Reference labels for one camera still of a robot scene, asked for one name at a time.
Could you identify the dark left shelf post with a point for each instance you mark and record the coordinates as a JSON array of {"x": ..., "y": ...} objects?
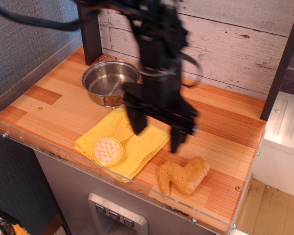
[{"x": 90, "y": 34}]

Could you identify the orange object bottom left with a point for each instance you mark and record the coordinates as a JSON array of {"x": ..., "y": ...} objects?
[{"x": 14, "y": 230}]

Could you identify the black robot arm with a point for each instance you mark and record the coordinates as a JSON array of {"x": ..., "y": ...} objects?
[{"x": 160, "y": 37}]

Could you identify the dark right shelf post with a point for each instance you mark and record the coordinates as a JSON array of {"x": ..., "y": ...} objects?
[{"x": 279, "y": 76}]

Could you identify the yellow rubber chicken wing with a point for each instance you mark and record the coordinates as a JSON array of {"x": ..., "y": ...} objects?
[{"x": 186, "y": 179}]

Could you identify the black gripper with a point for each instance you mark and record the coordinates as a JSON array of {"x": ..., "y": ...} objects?
[{"x": 159, "y": 96}]

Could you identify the silver dispenser button panel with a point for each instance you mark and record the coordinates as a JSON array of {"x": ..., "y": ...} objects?
[{"x": 110, "y": 217}]

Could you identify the small stainless steel pot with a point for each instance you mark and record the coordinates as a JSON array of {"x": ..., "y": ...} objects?
[{"x": 104, "y": 80}]

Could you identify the yellow round scrub brush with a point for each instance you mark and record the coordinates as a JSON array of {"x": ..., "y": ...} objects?
[{"x": 108, "y": 151}]

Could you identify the dark shelf post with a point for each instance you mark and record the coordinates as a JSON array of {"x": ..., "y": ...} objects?
[
  {"x": 279, "y": 76},
  {"x": 90, "y": 34}
]

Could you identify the yellow folded cloth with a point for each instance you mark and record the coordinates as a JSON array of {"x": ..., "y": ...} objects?
[{"x": 136, "y": 150}]

